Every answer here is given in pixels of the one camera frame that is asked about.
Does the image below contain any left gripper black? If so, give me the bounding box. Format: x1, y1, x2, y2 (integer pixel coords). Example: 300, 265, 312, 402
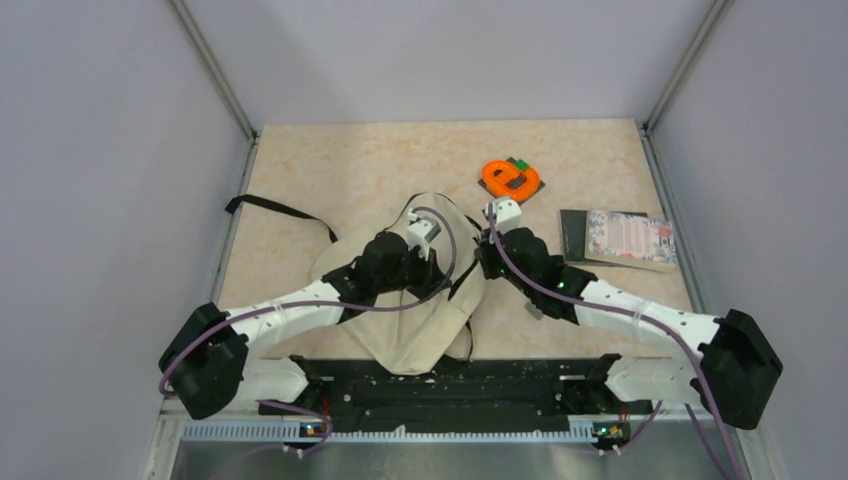
376, 243, 451, 301

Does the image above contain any beige canvas student bag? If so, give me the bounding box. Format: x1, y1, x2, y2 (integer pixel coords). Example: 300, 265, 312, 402
262, 193, 485, 375

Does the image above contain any floral cover book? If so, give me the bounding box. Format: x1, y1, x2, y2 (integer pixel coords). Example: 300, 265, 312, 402
584, 210, 678, 273

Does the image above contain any black book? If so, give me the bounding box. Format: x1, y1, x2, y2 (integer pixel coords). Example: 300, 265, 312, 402
559, 210, 648, 266

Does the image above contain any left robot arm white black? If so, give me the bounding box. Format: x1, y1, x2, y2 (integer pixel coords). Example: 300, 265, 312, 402
159, 232, 455, 420

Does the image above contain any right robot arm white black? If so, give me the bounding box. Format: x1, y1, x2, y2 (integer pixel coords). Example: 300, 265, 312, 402
475, 227, 784, 430

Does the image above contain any yellow grey eraser block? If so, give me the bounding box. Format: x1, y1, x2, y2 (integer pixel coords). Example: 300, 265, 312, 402
525, 302, 545, 320

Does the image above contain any grey building plate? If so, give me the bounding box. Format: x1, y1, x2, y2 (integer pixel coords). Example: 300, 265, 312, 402
478, 157, 545, 204

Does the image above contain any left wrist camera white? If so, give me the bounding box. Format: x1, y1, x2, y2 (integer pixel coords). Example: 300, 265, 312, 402
405, 209, 441, 261

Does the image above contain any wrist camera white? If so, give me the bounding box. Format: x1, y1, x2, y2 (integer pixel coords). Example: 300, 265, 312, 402
483, 196, 522, 233
405, 209, 441, 261

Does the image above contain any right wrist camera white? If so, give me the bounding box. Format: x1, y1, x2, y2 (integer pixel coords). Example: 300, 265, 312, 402
483, 196, 522, 233

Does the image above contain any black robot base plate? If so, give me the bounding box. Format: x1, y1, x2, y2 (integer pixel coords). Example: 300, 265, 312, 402
293, 356, 653, 434

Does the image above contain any white cable duct strip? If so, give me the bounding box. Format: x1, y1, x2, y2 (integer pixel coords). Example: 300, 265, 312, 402
181, 420, 597, 444

